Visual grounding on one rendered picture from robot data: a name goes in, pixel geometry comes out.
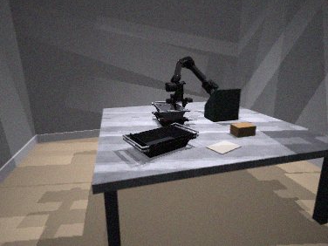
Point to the white flat square pad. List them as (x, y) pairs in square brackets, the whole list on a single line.
[(223, 147)]

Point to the small brown box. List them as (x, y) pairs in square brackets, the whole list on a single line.
[(242, 129)]

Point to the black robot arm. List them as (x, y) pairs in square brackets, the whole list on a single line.
[(189, 63)]

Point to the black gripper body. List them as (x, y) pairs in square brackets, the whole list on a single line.
[(179, 98)]

